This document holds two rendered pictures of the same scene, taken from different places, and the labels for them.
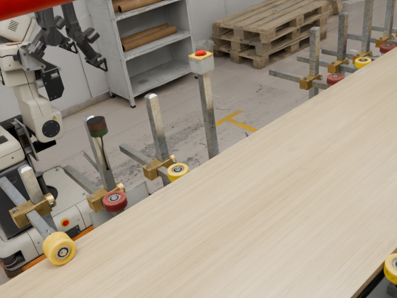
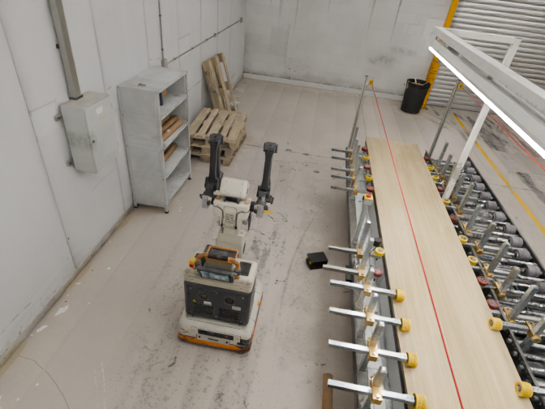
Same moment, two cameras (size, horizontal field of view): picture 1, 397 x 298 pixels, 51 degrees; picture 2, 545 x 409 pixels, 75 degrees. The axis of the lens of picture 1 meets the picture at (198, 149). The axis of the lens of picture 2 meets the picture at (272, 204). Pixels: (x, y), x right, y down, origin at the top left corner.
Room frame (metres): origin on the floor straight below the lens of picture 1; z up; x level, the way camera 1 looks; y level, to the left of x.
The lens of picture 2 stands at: (0.46, 2.42, 2.81)
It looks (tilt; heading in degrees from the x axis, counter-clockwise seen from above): 35 degrees down; 311
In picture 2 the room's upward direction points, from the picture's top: 7 degrees clockwise
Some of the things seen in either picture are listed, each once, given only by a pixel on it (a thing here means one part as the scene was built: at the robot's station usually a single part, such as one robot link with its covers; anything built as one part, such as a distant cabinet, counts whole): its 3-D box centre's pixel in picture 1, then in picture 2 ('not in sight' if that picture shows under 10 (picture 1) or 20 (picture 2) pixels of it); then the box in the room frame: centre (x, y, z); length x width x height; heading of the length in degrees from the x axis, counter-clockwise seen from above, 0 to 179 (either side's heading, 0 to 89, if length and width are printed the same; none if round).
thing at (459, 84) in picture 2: not in sight; (444, 123); (1.89, -2.37, 1.25); 0.15 x 0.08 x 1.10; 127
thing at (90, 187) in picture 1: (91, 189); (350, 271); (1.30, 0.43, 0.84); 0.43 x 0.03 x 0.04; 37
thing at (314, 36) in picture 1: (313, 73); (355, 186); (2.00, -0.66, 0.88); 0.04 x 0.04 x 0.48; 37
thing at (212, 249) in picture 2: not in sight; (221, 259); (2.02, 1.14, 0.87); 0.23 x 0.15 x 0.11; 36
